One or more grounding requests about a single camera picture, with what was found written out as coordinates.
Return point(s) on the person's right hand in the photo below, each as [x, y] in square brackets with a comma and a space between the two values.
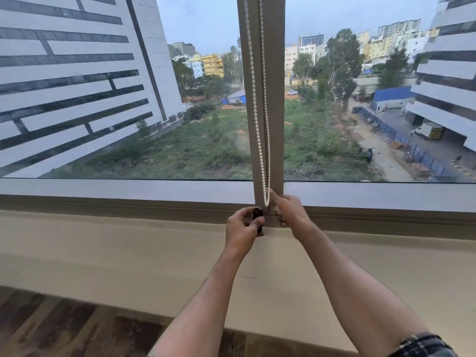
[293, 213]

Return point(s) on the person's left hand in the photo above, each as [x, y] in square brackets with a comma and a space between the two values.
[240, 228]

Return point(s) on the person's left thumb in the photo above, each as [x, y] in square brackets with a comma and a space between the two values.
[248, 212]

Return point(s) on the person's right forearm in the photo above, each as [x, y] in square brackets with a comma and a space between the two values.
[353, 289]

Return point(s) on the person's left forearm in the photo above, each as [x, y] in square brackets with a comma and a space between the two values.
[200, 304]

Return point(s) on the yellow apartment building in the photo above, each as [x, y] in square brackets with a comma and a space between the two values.
[212, 65]

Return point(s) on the blue metal fence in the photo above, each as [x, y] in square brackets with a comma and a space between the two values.
[403, 144]

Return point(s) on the tall green tree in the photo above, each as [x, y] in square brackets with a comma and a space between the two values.
[340, 66]

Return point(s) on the blue roofed shed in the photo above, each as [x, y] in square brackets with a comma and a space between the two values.
[392, 96]

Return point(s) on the white truck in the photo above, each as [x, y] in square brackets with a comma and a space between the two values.
[428, 130]

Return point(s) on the large white striped building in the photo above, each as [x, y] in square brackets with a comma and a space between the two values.
[74, 78]

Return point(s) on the plaid shirt sleeve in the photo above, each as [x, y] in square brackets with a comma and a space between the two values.
[424, 347]

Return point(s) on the white office building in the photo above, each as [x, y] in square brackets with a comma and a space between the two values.
[444, 70]

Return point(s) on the beige window frame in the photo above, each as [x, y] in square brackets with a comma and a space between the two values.
[260, 107]

